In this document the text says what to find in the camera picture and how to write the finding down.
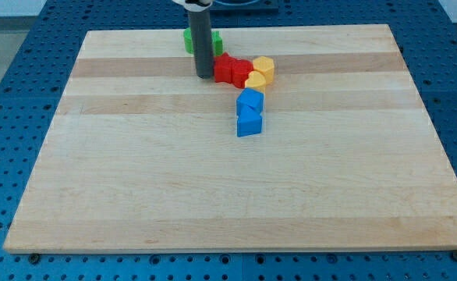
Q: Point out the yellow heart block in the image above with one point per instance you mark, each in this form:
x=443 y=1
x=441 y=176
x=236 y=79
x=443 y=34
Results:
x=256 y=81

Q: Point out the wooden board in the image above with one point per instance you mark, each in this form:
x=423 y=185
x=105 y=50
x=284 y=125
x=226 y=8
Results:
x=142 y=156

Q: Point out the blue cube block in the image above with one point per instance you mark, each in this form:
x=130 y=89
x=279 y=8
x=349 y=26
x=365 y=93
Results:
x=250 y=98

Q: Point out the red star block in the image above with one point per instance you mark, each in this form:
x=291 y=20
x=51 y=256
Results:
x=223 y=68

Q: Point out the yellow hexagon block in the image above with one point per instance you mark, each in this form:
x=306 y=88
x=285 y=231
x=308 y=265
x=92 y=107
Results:
x=265 y=66

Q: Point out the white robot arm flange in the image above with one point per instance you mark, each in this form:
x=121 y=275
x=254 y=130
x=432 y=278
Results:
x=194 y=5

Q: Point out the green circle block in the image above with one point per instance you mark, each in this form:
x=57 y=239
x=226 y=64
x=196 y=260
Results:
x=188 y=42

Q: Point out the blue triangle block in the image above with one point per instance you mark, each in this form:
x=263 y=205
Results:
x=249 y=122

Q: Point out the red hexagon block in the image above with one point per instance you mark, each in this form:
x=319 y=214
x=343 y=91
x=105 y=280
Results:
x=240 y=70

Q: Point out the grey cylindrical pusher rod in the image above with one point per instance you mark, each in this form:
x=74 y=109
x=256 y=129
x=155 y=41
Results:
x=200 y=25

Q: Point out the green star block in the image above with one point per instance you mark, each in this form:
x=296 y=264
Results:
x=217 y=42

